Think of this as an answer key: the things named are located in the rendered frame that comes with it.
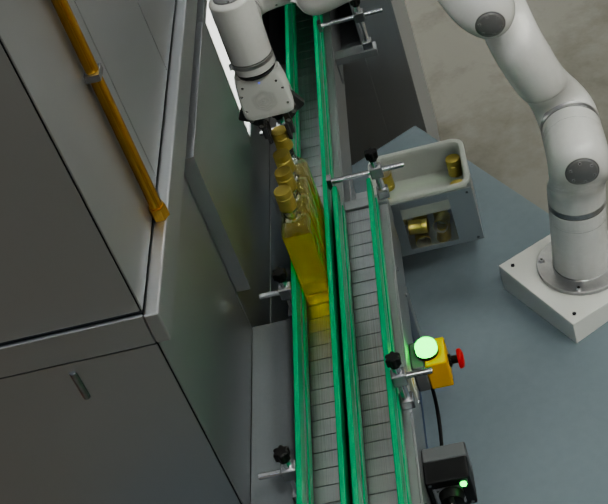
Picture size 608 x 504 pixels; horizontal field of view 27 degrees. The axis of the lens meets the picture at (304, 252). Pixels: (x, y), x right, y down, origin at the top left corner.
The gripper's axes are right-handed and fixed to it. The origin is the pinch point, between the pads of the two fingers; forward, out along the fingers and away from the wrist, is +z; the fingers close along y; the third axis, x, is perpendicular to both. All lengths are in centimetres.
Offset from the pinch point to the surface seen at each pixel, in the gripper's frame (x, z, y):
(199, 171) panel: -22.8, -11.1, -11.5
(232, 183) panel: -4.7, 6.8, -11.8
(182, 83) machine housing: -7.4, -20.4, -12.5
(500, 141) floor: 155, 135, 40
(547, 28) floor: 219, 135, 67
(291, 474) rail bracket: -69, 21, -4
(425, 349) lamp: -36, 32, 20
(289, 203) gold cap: -19.1, 3.7, 1.1
